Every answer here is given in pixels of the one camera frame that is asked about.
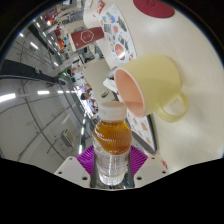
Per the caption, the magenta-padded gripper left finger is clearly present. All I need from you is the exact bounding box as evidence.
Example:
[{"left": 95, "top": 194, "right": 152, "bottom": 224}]
[{"left": 53, "top": 144, "right": 96, "bottom": 188}]

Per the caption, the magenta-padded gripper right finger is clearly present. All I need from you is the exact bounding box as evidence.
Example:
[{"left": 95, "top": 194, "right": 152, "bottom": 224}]
[{"left": 128, "top": 144, "right": 169, "bottom": 188}]

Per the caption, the clear plastic tea bottle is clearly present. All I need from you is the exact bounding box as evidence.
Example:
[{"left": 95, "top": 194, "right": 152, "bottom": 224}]
[{"left": 92, "top": 101, "right": 133, "bottom": 187}]

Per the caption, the ceiling air conditioner unit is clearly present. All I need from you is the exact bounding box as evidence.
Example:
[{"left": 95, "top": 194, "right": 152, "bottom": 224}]
[{"left": 60, "top": 129, "right": 78, "bottom": 148}]

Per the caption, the yellow mug with pink inside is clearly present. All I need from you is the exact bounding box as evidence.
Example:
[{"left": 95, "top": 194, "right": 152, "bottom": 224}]
[{"left": 113, "top": 54, "right": 190, "bottom": 123}]

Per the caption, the crumpled white napkin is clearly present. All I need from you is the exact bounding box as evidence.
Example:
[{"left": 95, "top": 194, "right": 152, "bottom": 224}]
[{"left": 102, "top": 78, "right": 118, "bottom": 91}]

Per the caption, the group of ceiling lights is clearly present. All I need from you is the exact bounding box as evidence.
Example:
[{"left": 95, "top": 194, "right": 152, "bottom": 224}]
[{"left": 0, "top": 31, "right": 88, "bottom": 154}]

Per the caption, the colourful printed paper placemat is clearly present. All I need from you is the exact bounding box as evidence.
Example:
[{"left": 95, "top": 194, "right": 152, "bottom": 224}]
[{"left": 99, "top": 3, "right": 138, "bottom": 63}]

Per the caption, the flat round red coaster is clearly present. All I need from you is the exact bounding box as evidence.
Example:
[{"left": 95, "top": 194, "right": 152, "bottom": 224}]
[{"left": 132, "top": 0, "right": 176, "bottom": 19}]

